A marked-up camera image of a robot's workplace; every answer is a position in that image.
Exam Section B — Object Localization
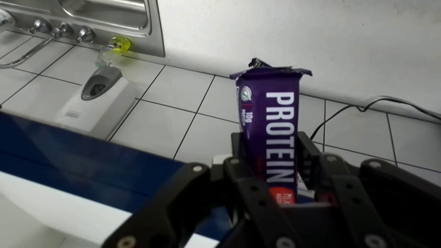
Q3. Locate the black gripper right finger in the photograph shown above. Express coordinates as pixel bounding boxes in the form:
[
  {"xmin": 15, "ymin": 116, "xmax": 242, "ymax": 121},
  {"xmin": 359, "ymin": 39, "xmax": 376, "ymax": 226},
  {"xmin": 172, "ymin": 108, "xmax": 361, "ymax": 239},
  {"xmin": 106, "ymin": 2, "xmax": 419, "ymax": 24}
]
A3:
[{"xmin": 297, "ymin": 132, "xmax": 441, "ymax": 248}]

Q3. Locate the stainless steel sink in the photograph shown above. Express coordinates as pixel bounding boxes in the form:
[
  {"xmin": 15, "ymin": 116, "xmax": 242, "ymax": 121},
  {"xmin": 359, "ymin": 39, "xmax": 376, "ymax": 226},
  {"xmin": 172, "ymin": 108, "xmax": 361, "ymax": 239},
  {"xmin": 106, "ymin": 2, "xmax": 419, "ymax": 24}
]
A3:
[{"xmin": 0, "ymin": 0, "xmax": 165, "ymax": 57}]

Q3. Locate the white wall soap dispenser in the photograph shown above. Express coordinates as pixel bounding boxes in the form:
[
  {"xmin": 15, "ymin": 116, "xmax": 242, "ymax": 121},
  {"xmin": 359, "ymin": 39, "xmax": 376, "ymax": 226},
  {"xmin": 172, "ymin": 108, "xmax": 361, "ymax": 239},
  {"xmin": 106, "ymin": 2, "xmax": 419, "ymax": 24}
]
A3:
[{"xmin": 55, "ymin": 66, "xmax": 135, "ymax": 139}]

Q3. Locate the black power cord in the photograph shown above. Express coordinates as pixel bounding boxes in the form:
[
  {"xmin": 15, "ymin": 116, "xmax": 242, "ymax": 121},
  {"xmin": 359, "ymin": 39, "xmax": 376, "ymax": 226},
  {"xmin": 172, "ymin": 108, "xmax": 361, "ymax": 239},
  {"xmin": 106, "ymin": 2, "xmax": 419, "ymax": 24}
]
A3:
[{"xmin": 308, "ymin": 95, "xmax": 441, "ymax": 142}]

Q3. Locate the blue protein bar packet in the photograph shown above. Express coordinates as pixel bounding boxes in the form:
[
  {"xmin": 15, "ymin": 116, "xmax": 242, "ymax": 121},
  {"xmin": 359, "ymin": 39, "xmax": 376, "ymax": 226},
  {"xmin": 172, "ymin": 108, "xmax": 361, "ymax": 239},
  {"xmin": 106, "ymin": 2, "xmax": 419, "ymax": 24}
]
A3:
[{"xmin": 231, "ymin": 58, "xmax": 311, "ymax": 207}]

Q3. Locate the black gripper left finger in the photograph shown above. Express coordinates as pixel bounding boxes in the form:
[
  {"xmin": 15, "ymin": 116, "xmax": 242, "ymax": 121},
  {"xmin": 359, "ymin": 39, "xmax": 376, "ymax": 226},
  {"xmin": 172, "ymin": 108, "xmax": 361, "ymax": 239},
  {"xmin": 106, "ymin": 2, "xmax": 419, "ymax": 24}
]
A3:
[{"xmin": 100, "ymin": 163, "xmax": 251, "ymax": 248}]

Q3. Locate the chrome sink faucet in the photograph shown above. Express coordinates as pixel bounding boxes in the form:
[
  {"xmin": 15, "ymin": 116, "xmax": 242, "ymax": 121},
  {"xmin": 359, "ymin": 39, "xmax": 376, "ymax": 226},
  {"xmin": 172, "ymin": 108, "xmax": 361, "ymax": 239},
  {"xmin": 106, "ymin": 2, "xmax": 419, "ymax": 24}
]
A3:
[{"xmin": 0, "ymin": 8, "xmax": 98, "ymax": 70}]

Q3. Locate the yellow dish soap bottle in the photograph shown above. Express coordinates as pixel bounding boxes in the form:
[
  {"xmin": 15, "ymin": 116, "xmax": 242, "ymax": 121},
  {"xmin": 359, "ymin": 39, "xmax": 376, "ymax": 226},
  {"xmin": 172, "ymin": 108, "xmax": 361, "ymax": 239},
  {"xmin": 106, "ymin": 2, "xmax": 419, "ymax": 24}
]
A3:
[{"xmin": 110, "ymin": 36, "xmax": 132, "ymax": 54}]

